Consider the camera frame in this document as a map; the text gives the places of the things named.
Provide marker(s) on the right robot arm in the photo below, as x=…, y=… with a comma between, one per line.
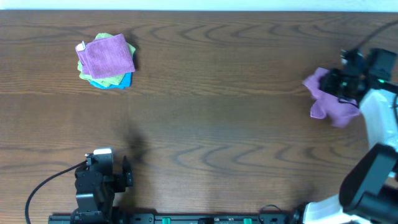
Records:
x=363, y=196

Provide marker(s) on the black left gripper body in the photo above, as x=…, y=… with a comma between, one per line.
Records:
x=116, y=184

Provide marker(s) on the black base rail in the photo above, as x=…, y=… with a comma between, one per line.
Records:
x=186, y=218

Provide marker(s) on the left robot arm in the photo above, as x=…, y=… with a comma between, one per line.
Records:
x=99, y=201

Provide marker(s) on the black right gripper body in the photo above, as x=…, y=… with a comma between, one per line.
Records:
x=336, y=84

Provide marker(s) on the purple microfiber cloth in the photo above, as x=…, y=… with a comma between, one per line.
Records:
x=327, y=105

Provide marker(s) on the folded purple cloth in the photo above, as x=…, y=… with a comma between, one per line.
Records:
x=105, y=57

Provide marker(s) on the folded blue cloth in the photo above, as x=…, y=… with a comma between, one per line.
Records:
x=119, y=81

